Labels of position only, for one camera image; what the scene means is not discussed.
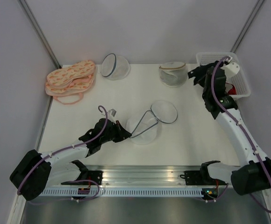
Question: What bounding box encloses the white slotted cable duct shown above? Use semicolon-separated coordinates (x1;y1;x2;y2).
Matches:
41;187;203;197

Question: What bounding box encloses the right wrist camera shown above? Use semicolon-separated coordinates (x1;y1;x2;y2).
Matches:
221;56;240;79

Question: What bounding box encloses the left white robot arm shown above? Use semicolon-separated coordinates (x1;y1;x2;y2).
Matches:
10;118;132;201

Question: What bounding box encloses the blue-trimmed mesh laundry bag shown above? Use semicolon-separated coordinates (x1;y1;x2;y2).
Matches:
125;100;178;145

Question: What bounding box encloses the white plastic basket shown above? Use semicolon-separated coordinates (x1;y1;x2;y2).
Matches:
196;52;251;100

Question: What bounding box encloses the red garment in basket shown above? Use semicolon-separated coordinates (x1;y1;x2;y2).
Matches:
225;83;237;95

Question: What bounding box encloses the left aluminium frame post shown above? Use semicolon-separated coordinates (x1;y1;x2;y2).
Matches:
17;0;62;69

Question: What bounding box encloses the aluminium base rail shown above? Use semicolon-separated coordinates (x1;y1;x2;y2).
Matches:
87;165;200;188

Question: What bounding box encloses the beige-trimmed mesh laundry bag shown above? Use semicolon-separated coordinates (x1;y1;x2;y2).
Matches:
159;62;187;87

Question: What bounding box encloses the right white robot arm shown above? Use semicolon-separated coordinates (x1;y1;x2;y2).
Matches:
188;63;271;196

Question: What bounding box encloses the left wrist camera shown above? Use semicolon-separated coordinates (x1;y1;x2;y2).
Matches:
107;109;116;123

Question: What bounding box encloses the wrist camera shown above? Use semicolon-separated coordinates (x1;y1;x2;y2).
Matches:
107;109;116;123
221;56;240;79

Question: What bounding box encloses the aluminium frame post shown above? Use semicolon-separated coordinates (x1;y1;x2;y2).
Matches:
17;0;62;69
230;0;266;53

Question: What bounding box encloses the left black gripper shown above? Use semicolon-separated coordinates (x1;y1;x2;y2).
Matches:
100;120;132;144

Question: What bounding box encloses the right aluminium frame post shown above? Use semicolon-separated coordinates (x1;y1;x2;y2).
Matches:
230;0;266;53

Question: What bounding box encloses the left blue-rimmed mesh laundry bag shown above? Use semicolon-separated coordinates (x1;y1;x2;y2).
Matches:
100;53;131;80

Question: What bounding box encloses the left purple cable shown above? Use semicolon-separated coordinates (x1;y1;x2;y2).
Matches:
17;105;108;206

